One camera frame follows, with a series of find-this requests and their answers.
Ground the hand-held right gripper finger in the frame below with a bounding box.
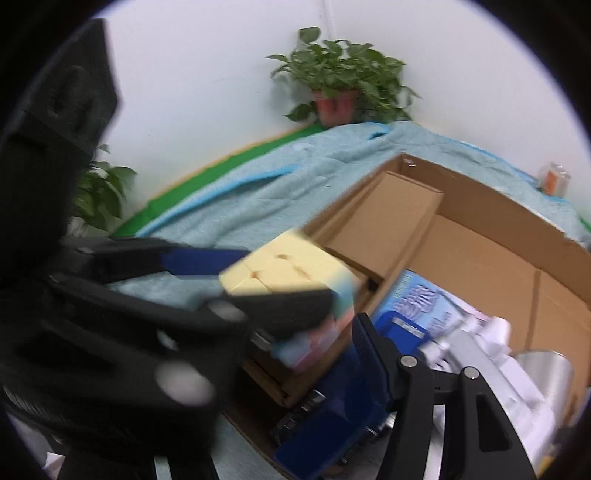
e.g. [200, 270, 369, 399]
[351, 313, 536, 480]

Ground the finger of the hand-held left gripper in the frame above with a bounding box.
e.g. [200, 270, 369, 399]
[88, 237, 252, 282]
[202, 288, 334, 342]

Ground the pastel puzzle cube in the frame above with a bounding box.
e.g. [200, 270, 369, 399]
[218, 230, 363, 374]

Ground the blue picture book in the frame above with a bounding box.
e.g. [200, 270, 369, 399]
[372, 269, 490, 352]

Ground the blue wheeled robot toy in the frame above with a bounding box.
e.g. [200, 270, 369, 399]
[270, 311, 426, 468]

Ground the large brown cardboard box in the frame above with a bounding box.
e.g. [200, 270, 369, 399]
[226, 152, 591, 480]

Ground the green mat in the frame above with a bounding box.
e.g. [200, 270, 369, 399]
[112, 124, 326, 238]

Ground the teal quilted blanket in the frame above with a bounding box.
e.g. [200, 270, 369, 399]
[108, 121, 591, 480]

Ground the leafy green plant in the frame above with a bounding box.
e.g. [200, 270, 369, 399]
[69, 144, 138, 232]

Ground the long brown cardboard carton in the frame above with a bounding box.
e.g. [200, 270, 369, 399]
[302, 171, 445, 289]

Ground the silver cylindrical tin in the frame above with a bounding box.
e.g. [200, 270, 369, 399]
[510, 350, 575, 432]

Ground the potted plant in red pot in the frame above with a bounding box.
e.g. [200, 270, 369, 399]
[265, 27, 421, 129]

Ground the small glass jar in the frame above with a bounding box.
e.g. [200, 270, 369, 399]
[538, 162, 572, 197]

